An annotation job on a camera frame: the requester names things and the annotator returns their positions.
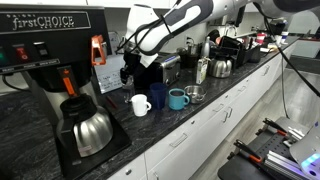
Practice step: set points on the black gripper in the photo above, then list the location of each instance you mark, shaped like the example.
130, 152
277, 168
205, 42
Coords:
132, 67

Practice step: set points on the clear glass grinder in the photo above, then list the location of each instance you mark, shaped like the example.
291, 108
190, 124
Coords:
129, 89

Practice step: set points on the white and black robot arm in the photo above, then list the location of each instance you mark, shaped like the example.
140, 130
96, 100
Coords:
147, 32

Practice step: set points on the dark blue plastic cup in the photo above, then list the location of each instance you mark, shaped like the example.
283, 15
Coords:
158, 94

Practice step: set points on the silver four-slot toaster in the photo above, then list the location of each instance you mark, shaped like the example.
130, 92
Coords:
165, 69

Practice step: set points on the white ceramic mug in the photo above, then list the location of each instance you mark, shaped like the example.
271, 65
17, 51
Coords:
140, 105

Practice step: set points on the red stir stick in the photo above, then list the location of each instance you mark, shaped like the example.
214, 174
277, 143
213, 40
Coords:
112, 103

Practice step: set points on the teal ceramic mug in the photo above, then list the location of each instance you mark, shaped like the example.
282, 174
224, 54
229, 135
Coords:
178, 99

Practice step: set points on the black coffee grinder with cup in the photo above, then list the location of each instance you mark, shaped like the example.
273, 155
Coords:
188, 56

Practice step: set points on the green white carton box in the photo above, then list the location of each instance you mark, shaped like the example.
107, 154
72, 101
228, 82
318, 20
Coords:
201, 70

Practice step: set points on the small steel bowl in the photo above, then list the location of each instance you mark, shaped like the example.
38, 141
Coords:
196, 93

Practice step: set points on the black commercial coffee brewer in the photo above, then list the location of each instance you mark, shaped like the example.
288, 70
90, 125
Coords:
58, 47

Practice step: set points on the silver metal water bottle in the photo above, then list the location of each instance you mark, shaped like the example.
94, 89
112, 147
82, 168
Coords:
206, 47

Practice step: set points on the steel coffee carafe on brewer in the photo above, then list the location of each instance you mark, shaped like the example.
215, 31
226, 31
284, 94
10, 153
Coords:
85, 128

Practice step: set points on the black dish drying rack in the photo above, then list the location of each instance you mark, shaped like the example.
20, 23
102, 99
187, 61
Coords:
238, 52

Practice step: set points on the black cart with clamps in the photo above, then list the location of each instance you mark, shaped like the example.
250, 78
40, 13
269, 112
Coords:
283, 150

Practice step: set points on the wall power outlet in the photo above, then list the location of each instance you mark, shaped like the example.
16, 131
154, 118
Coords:
189, 41

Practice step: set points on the steel carafe with black handle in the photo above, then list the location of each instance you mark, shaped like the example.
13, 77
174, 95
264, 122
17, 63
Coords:
220, 66

